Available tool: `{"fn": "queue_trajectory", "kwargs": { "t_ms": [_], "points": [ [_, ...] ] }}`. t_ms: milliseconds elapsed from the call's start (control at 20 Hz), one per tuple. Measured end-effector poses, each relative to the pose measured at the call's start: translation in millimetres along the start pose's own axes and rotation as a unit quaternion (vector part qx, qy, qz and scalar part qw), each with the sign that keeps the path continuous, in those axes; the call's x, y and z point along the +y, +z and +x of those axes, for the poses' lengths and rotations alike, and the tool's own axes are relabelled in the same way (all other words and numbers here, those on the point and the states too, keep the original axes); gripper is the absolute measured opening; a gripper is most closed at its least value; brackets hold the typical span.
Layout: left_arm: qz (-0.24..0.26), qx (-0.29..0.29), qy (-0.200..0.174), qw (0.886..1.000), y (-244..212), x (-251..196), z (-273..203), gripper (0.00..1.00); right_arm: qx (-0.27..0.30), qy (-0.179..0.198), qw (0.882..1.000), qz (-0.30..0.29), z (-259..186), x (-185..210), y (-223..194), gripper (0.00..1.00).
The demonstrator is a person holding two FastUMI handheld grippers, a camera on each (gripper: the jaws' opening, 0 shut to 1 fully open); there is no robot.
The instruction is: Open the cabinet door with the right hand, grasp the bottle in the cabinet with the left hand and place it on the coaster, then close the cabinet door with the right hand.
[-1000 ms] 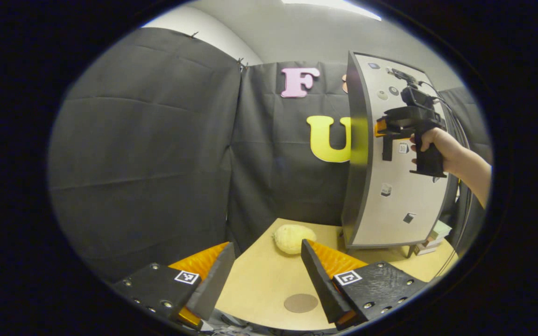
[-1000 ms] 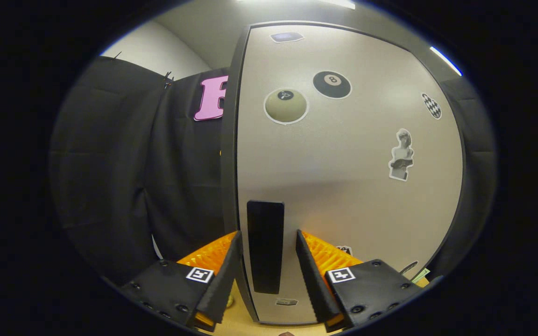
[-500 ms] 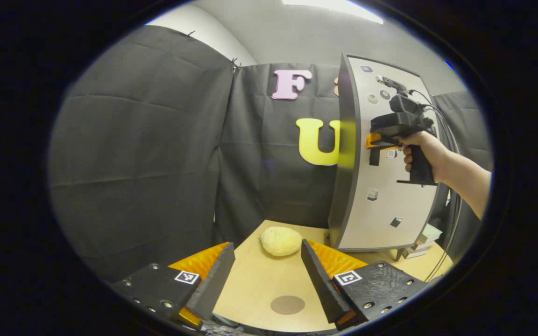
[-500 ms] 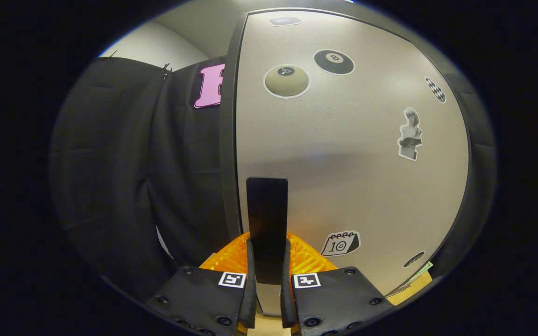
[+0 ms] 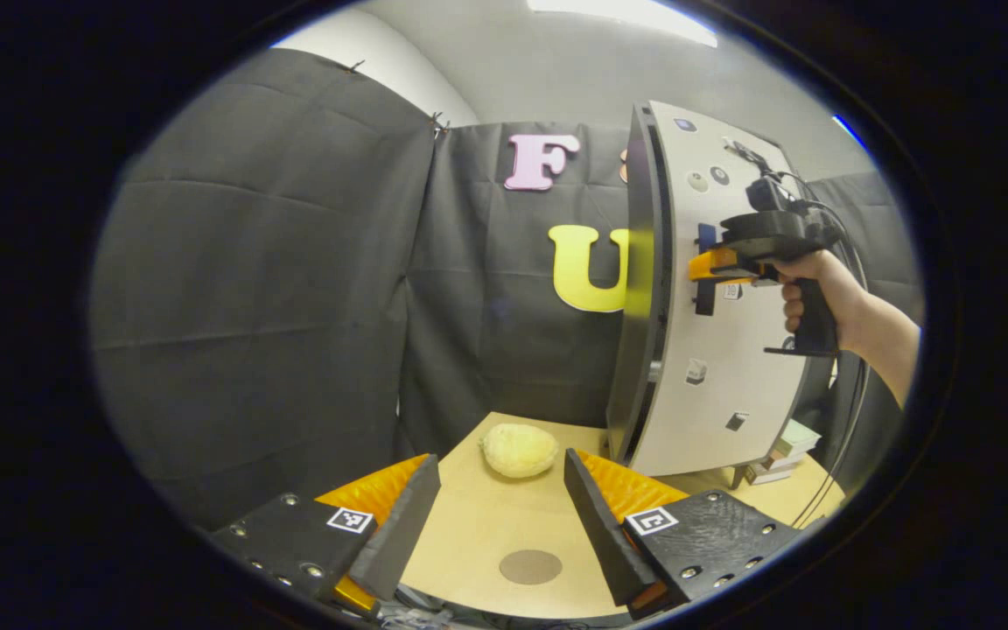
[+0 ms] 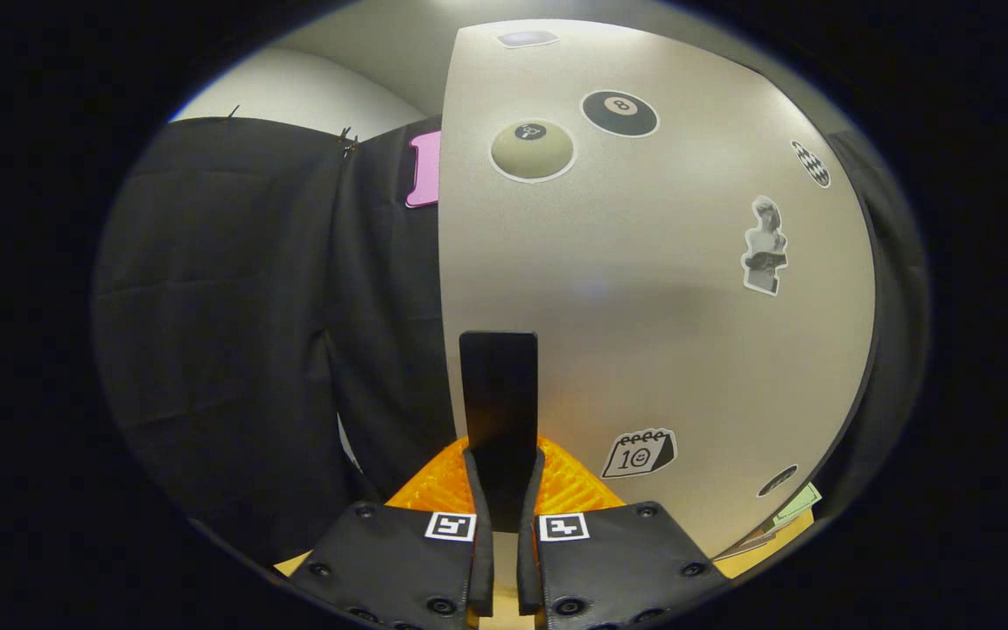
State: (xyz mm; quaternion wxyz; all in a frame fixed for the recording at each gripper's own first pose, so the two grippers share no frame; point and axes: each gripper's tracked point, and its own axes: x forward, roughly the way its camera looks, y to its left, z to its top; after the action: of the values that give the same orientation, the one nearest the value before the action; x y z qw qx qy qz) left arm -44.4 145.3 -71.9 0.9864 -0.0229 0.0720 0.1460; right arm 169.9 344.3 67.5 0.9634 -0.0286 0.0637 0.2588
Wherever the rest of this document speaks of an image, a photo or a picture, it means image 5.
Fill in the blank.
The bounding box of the black backdrop cloth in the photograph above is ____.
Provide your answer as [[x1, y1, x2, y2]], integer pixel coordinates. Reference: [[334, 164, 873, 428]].
[[88, 48, 921, 530]]

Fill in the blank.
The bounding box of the round brown coaster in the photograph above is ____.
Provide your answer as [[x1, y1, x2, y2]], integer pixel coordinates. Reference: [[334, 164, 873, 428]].
[[499, 549, 564, 585]]

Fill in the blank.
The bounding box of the large ceiling light panel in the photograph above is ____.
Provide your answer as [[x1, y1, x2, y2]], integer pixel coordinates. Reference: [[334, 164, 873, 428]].
[[528, 0, 719, 46]]

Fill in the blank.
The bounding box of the black cabinet door handle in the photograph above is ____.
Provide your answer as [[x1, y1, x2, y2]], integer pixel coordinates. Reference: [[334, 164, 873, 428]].
[[695, 223, 719, 316]]

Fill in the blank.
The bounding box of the green book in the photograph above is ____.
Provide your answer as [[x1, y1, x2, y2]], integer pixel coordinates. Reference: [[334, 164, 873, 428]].
[[773, 420, 823, 454]]

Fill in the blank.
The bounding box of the grey cabinet door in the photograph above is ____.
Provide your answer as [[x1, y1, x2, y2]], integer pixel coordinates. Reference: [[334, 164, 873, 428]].
[[644, 101, 813, 478]]

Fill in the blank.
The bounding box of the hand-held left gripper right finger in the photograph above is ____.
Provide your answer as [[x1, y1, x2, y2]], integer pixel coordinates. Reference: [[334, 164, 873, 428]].
[[563, 448, 807, 620]]

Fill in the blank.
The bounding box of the grey cabinet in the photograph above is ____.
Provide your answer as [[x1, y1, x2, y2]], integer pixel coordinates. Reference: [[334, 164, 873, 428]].
[[605, 101, 837, 491]]

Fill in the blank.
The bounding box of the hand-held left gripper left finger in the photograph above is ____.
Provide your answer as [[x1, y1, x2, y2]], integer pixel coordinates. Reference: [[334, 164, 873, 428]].
[[206, 453, 442, 618]]

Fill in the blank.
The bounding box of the grey book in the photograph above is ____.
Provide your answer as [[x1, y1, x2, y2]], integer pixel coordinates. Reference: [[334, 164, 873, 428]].
[[745, 462, 798, 487]]

